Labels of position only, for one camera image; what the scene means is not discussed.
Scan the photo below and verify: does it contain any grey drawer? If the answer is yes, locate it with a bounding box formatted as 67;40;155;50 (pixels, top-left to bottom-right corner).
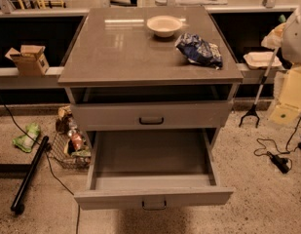
71;101;232;131
75;129;234;211

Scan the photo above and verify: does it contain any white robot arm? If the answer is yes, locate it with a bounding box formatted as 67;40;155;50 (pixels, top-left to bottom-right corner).
268;5;301;125

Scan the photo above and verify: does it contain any grey drawer cabinet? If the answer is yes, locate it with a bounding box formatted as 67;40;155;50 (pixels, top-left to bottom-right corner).
57;6;245;138

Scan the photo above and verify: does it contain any grey top drawer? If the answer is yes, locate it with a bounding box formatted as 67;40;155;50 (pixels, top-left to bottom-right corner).
71;101;232;131

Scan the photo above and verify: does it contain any reacher grabber stick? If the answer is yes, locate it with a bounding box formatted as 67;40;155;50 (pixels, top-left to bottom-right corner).
239;48;279;127

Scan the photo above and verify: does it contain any white takeout clamshell container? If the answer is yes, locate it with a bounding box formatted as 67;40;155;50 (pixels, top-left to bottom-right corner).
244;52;273;69

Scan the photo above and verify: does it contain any blue crumpled chip bag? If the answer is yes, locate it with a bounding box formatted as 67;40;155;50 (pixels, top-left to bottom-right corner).
175;33;223;69

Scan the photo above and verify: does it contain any white paper bowl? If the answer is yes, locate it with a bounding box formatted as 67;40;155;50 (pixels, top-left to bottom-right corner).
146;16;182;38

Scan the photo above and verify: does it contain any red soda can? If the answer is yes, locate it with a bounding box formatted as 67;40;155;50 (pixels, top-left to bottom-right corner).
71;133;84;151

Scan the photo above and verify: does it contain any small cardboard box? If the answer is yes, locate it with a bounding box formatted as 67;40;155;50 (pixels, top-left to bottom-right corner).
5;45;49;76

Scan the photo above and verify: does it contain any green snack bag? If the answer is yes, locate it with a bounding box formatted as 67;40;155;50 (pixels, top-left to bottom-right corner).
12;123;41;153

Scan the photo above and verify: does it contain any black tube on floor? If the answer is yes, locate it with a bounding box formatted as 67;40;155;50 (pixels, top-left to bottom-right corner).
11;136;49;215

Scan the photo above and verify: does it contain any wire basket with snacks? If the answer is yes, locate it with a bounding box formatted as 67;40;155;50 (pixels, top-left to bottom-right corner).
51;105;92;169

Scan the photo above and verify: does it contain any black floor cable left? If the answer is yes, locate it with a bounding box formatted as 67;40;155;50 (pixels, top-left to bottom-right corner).
0;85;82;234

